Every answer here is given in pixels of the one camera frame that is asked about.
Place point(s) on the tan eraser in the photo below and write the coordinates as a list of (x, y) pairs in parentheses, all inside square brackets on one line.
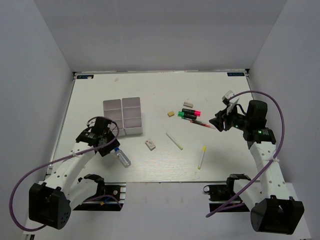
[(171, 113)]

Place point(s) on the right blue table label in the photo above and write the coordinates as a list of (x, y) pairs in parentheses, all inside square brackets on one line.
[(235, 74)]

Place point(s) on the white pen yellow cap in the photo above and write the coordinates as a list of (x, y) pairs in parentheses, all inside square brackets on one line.
[(201, 158)]

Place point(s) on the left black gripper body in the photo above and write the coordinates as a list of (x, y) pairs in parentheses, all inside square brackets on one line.
[(114, 143)]

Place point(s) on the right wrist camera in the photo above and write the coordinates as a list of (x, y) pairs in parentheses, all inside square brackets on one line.
[(229, 101)]

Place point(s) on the white staple box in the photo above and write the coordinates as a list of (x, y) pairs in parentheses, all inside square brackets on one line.
[(150, 144)]

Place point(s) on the red gel pen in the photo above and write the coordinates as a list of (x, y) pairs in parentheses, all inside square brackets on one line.
[(199, 123)]

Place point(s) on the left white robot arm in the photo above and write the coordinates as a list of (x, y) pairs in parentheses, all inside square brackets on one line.
[(52, 201)]

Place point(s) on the white pen yellow tip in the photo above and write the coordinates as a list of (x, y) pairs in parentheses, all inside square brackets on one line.
[(174, 141)]

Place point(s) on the right white organizer box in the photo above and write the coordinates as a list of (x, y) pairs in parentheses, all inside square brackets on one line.
[(132, 116)]

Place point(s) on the green highlighter marker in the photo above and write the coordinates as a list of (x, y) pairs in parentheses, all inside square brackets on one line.
[(187, 115)]

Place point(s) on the clear glue bottle blue cap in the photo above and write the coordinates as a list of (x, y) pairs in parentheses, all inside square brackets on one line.
[(122, 157)]

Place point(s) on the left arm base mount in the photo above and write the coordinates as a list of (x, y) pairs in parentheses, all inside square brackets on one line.
[(108, 197)]

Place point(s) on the left blue table label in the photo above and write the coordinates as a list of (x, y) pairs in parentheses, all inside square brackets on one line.
[(85, 77)]

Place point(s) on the grey white eraser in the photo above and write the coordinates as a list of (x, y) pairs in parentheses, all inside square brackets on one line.
[(188, 105)]

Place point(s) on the pink highlighter marker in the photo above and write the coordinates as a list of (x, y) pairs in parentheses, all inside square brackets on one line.
[(191, 112)]

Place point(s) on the blue table label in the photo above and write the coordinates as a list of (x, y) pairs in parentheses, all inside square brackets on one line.
[(235, 74), (85, 77)]

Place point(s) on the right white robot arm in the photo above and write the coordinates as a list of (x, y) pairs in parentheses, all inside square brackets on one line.
[(272, 207)]

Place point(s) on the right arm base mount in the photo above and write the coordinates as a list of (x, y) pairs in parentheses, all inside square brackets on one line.
[(220, 193)]

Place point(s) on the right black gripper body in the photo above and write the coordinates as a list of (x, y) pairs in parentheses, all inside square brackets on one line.
[(232, 118)]

